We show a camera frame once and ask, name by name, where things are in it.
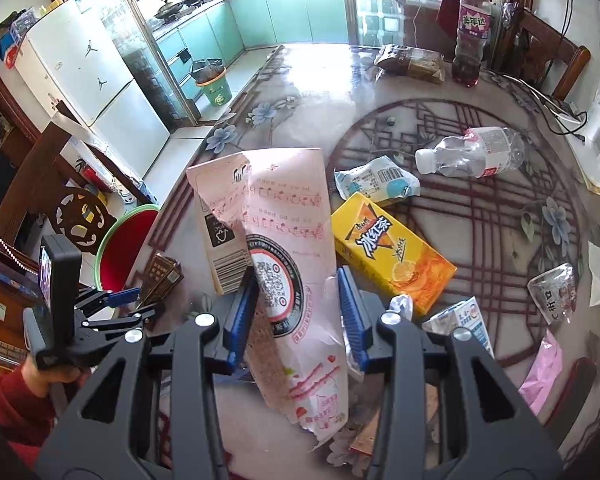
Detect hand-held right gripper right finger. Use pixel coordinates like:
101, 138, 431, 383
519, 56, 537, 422
336, 266, 566, 480

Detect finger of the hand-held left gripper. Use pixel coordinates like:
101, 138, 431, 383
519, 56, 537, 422
75, 286, 143, 320
81, 305, 159, 347

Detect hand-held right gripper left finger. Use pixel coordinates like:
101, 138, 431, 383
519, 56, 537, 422
35, 265, 261, 480

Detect red basin green rim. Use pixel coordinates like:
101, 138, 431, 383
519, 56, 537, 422
94, 204, 162, 293

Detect gold black cigarette box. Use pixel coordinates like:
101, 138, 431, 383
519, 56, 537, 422
137, 254, 185, 306

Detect yellow tea carton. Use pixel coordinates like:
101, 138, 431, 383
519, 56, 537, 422
330, 192, 458, 317

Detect pink paper bag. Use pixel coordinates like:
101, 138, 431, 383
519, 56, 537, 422
186, 147, 351, 453

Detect person's left forearm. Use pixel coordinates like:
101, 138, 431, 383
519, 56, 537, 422
0, 370, 61, 471

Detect green trash bin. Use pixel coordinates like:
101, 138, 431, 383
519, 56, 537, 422
190, 57, 233, 108

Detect person's left hand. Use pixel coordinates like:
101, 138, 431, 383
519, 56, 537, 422
19, 357, 92, 399

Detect blue white crumpled tissue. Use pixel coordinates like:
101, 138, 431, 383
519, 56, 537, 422
390, 294, 414, 320

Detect white blue milk carton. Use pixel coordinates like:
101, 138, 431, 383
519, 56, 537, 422
422, 296, 496, 361

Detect carved wooden chair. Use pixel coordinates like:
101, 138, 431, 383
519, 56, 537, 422
0, 121, 118, 261

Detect red fire extinguisher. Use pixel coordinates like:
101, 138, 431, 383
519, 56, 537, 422
75, 159, 113, 193

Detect blue white snack wrapper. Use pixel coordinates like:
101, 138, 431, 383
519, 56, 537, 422
334, 156, 422, 206

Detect clear plastic wrapper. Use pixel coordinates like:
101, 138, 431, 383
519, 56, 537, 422
527, 262, 578, 322

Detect clear plastic bottle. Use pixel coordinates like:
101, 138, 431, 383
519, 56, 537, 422
415, 126, 526, 178

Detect white fridge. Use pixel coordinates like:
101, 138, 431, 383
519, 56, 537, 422
15, 0, 171, 181

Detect clear bread packet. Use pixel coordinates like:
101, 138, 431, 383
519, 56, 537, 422
402, 50, 446, 84

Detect boxes atop fridge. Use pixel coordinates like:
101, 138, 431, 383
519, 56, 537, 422
0, 7, 38, 68

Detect black wok with lid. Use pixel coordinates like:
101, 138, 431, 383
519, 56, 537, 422
152, 0, 183, 21

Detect teal kitchen cabinets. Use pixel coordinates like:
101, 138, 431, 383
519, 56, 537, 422
155, 0, 353, 68

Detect purple label soda bottle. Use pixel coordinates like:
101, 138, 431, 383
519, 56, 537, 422
452, 0, 493, 86

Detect dark wooden chair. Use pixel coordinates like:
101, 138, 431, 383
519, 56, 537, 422
495, 2, 592, 101

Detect black cables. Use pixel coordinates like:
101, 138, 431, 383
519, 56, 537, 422
500, 72, 596, 136

